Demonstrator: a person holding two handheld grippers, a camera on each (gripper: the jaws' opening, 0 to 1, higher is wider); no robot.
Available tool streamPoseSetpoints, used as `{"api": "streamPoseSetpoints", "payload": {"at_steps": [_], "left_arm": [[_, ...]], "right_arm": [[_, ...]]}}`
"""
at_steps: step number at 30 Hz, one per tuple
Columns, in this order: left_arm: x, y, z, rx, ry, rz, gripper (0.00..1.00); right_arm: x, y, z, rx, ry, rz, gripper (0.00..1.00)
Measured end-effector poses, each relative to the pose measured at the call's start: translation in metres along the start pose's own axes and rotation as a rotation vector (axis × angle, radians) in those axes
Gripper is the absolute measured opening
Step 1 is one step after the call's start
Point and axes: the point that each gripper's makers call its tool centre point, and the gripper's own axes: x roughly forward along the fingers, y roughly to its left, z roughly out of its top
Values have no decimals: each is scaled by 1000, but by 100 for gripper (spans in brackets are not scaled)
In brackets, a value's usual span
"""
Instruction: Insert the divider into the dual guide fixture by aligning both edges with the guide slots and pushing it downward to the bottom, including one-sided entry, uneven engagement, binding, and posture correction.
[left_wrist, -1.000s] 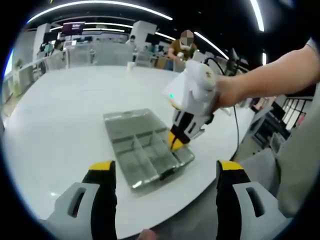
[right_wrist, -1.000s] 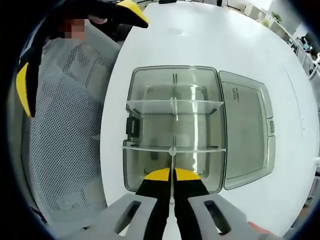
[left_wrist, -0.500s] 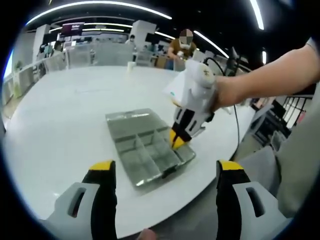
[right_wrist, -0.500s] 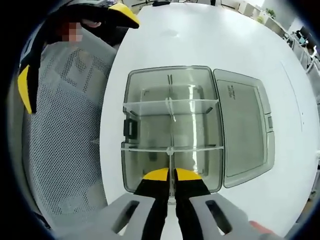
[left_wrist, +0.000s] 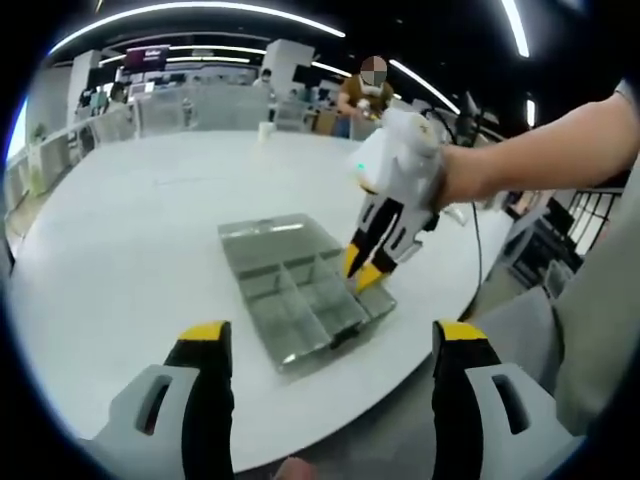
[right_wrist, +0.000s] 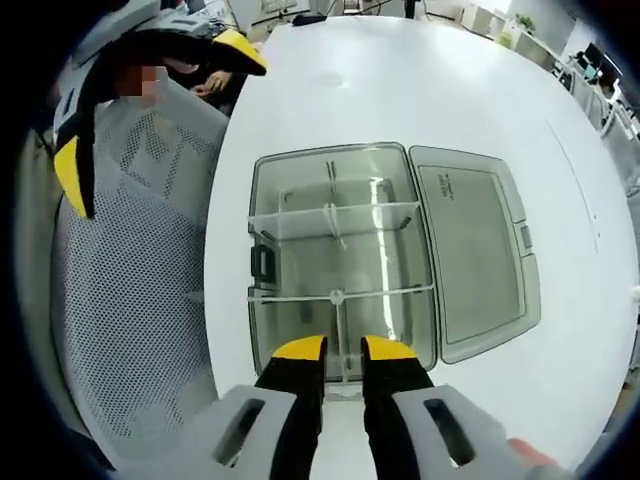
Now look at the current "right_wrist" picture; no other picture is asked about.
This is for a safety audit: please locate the clear plastic guide fixture box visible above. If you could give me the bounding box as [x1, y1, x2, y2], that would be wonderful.
[246, 141, 543, 387]

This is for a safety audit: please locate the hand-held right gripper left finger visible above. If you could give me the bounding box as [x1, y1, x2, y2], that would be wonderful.
[163, 334, 330, 480]

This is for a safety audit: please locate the large black monitor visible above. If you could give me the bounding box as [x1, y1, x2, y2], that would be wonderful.
[582, 42, 625, 81]

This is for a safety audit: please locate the grey mesh chair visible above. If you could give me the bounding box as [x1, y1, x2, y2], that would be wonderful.
[49, 82, 232, 454]

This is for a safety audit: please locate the black-framed desk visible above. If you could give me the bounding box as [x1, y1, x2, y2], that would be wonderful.
[587, 77, 640, 139]

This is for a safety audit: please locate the white shelf cabinet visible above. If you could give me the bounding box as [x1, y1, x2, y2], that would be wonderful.
[462, 4, 571, 61]

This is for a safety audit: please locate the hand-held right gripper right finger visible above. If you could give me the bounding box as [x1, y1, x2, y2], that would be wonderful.
[360, 334, 517, 480]

